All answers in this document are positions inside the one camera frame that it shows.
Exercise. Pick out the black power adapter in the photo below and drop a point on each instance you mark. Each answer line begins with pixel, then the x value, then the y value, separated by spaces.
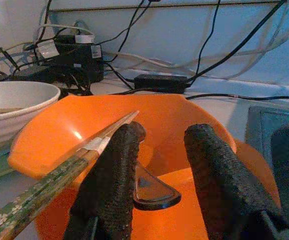
pixel 159 82

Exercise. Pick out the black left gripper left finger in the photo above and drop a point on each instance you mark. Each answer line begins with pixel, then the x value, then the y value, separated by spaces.
pixel 109 187

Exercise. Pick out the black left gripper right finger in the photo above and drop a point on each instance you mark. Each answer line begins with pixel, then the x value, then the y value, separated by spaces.
pixel 222 187

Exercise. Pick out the stainless steel sink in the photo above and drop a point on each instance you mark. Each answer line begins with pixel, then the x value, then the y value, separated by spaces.
pixel 259 120

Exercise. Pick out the orange plastic bowl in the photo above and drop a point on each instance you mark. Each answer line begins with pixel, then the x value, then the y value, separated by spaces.
pixel 84 117

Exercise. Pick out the green patterned chopstick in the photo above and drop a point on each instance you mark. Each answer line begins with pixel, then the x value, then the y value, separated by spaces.
pixel 59 185
pixel 59 172

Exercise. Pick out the white ceramic bowl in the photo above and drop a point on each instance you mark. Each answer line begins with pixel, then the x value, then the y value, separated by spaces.
pixel 22 125

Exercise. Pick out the dark spoon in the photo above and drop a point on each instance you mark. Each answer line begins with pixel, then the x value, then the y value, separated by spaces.
pixel 154 192

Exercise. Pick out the orange plastic plate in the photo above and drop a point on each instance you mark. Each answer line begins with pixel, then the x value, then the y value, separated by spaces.
pixel 257 170

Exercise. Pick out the black pump device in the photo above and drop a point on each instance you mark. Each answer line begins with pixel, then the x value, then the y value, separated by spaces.
pixel 72 55

